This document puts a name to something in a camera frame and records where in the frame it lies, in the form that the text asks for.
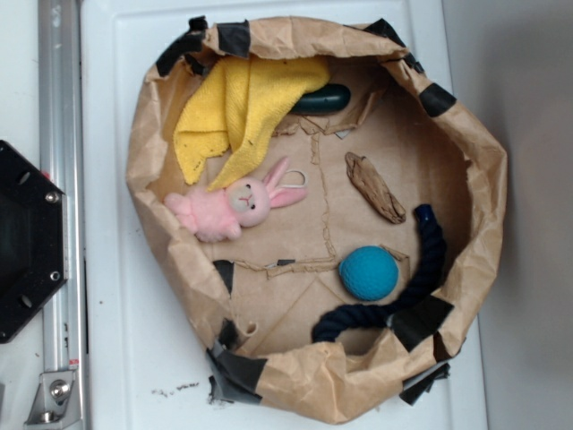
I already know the brown wood chip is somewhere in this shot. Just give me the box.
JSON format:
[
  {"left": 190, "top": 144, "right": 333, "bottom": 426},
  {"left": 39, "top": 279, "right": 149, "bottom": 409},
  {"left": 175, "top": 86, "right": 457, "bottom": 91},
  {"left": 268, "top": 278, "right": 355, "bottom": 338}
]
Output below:
[{"left": 345, "top": 152, "right": 406, "bottom": 224}]

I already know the brown paper bag bin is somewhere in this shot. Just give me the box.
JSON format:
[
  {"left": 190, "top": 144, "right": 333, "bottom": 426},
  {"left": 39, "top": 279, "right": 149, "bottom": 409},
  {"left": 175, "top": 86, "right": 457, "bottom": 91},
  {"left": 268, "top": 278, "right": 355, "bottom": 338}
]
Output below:
[{"left": 126, "top": 17, "right": 508, "bottom": 424}]

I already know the pink plush bunny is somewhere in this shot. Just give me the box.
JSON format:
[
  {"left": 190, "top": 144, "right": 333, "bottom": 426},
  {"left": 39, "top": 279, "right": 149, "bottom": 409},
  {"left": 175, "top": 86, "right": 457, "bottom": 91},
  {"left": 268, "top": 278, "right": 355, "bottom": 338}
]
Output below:
[{"left": 164, "top": 157, "right": 308, "bottom": 243}]

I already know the blue rubber ball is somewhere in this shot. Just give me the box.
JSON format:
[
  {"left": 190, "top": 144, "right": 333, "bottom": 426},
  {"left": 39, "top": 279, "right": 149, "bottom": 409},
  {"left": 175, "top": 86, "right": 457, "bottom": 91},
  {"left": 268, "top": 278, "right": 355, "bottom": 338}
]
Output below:
[{"left": 338, "top": 245, "right": 399, "bottom": 301}]

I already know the yellow microfiber cloth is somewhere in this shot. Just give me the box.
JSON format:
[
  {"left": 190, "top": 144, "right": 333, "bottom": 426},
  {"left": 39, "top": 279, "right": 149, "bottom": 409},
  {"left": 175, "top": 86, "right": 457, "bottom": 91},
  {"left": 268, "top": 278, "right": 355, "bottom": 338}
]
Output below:
[{"left": 173, "top": 56, "right": 330, "bottom": 191}]

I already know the dark green oval object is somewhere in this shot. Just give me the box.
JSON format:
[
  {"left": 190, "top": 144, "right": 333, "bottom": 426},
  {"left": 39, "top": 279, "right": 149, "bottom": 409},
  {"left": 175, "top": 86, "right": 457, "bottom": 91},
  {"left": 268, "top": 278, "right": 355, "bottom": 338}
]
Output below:
[{"left": 290, "top": 83, "right": 351, "bottom": 116}]

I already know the dark navy rope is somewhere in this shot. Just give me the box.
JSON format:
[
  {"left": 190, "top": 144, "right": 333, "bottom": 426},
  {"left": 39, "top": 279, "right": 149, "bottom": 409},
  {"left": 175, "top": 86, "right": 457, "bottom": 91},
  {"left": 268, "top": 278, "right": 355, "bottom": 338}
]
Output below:
[{"left": 311, "top": 203, "right": 449, "bottom": 344}]

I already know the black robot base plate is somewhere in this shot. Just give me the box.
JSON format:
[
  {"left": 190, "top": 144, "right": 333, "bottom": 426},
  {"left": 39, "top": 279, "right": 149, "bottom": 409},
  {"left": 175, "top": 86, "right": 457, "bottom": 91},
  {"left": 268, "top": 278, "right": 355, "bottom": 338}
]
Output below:
[{"left": 1, "top": 141, "right": 66, "bottom": 344}]

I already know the aluminium extrusion rail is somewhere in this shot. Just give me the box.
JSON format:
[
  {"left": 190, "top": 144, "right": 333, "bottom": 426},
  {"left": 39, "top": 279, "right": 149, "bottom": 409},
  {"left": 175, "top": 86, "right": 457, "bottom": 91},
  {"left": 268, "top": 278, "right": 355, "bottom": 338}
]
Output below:
[{"left": 38, "top": 1, "right": 90, "bottom": 429}]

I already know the metal corner bracket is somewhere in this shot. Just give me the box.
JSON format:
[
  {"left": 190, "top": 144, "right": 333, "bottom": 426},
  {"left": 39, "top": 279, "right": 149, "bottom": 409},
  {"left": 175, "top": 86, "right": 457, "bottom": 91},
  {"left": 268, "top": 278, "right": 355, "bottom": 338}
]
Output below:
[{"left": 23, "top": 370, "right": 81, "bottom": 429}]

